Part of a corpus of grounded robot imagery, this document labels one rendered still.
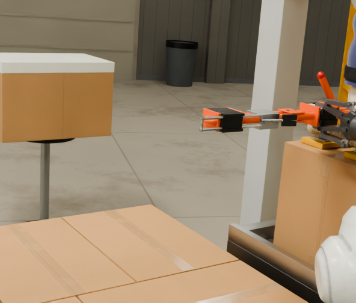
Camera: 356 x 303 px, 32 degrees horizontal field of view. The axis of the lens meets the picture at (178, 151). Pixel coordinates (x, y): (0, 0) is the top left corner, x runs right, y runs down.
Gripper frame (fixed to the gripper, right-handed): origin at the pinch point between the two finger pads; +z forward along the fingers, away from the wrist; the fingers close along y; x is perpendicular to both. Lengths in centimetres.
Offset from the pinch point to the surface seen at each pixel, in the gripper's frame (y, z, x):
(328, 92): -6.6, -0.5, 3.9
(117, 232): 54, 55, -35
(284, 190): 29.5, 14.4, 5.5
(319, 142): 11.0, 6.6, 10.5
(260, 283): 53, 1, -13
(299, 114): -1.0, -2.3, -8.3
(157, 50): 74, 728, 384
